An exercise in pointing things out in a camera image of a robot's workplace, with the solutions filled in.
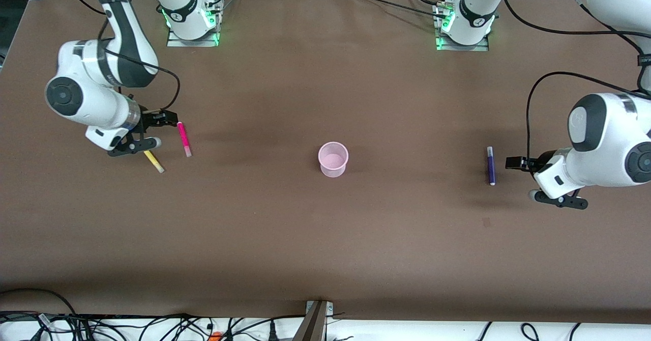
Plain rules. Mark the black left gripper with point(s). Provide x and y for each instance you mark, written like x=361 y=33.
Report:
x=532 y=164

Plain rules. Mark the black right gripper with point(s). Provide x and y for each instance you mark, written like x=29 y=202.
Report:
x=151 y=119

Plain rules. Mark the pink marker pen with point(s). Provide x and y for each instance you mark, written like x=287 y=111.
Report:
x=183 y=138

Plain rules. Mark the purple marker pen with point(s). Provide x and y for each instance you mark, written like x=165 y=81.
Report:
x=491 y=168

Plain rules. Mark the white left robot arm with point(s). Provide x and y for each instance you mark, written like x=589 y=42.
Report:
x=605 y=147

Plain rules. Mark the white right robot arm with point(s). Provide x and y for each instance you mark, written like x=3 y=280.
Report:
x=76 y=96

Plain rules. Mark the yellow marker pen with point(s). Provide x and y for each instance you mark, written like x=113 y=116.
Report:
x=154 y=162

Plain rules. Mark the pink plastic cup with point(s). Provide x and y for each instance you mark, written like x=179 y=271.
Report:
x=333 y=163

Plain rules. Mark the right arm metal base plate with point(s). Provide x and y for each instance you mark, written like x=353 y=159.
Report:
x=193 y=42

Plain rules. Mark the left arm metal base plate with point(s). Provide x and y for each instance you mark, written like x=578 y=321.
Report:
x=463 y=47

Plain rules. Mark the metal table edge bracket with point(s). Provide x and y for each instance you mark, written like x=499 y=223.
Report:
x=329 y=308

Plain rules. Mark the dark aluminium post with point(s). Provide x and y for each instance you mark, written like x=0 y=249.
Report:
x=311 y=325

